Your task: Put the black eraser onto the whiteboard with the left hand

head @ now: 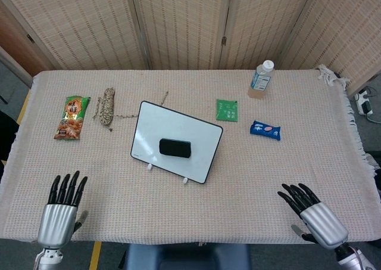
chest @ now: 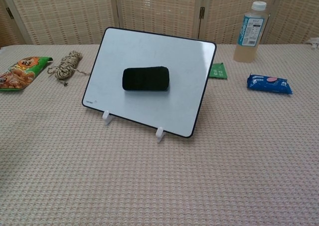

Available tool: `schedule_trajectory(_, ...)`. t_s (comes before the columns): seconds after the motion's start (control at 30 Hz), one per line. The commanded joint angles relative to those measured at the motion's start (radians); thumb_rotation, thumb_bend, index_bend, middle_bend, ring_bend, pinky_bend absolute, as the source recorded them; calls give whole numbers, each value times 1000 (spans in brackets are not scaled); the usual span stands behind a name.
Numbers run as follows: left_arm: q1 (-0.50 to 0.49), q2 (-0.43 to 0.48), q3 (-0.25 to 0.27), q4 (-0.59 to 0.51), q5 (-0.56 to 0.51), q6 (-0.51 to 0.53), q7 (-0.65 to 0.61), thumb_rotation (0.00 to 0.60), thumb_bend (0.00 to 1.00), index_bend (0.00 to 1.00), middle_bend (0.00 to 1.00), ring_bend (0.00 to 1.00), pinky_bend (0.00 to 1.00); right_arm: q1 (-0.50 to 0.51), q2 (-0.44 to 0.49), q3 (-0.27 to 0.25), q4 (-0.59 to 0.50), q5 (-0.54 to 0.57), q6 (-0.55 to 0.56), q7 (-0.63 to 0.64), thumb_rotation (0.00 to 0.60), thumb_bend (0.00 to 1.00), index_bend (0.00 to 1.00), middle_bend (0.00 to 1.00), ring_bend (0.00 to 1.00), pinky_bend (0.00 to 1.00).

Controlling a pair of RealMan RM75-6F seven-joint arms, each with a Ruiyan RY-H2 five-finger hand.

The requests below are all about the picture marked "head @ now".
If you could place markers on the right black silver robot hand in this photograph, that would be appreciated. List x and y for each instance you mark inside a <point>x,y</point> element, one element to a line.
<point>321,222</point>

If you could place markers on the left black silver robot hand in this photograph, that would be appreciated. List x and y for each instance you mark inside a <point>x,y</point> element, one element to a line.
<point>58,222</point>

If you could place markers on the black eraser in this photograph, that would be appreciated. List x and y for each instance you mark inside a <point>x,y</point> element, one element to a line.
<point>175,147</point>

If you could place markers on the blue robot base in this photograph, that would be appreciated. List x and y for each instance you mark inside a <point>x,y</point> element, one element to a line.
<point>184,256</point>

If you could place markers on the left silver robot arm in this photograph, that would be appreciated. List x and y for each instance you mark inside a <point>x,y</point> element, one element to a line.
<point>49,259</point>

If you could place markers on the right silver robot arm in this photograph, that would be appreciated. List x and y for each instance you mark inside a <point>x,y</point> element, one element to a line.
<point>352,258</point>

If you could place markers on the beige woven tablecloth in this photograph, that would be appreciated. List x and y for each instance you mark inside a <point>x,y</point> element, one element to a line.
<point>238,177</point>

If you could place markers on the green orange snack bag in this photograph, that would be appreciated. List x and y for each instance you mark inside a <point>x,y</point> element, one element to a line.
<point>71,118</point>

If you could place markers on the blue cookie packet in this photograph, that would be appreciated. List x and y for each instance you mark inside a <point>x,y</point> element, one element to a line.
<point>265,130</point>

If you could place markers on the white power strip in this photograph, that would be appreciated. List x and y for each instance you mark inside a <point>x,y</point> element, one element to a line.
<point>363,101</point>

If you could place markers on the green flat packet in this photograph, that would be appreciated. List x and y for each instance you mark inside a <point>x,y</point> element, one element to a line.
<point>227,110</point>

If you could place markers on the clear plastic drink bottle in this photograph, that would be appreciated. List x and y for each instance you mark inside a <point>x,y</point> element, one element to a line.
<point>259,80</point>

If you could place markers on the woven folding screen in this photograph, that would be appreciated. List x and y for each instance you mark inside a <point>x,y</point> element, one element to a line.
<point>184,25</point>

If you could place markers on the white board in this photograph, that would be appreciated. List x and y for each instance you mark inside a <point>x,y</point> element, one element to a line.
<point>175,124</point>

